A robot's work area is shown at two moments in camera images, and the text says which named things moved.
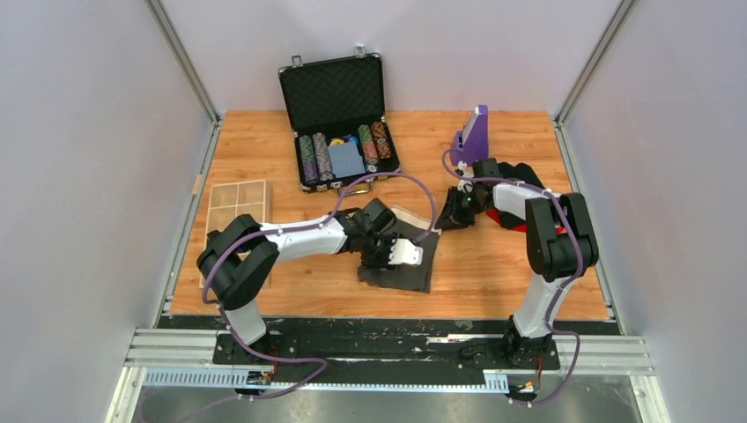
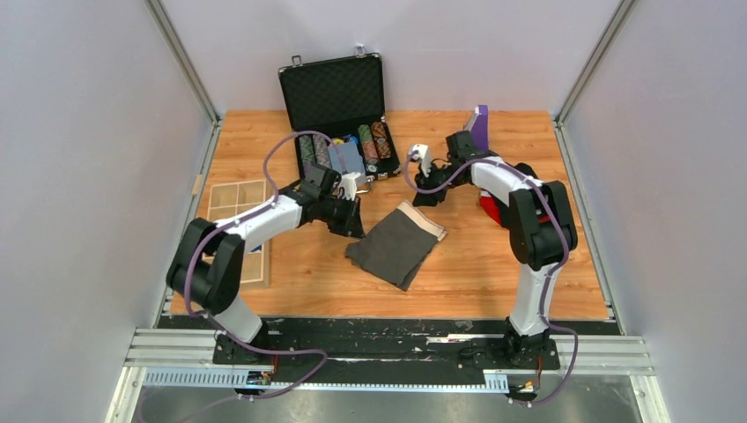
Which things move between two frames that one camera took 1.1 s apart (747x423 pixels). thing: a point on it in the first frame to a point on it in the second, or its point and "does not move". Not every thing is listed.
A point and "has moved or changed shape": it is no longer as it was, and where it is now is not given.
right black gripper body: x=462 y=207 to x=437 y=177
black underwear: x=521 y=172 does not move
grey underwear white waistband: x=410 y=277 has moved or changed shape
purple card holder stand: x=471 y=144 does not move
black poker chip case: x=336 y=107 does not move
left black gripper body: x=376 y=251 to x=338 y=213
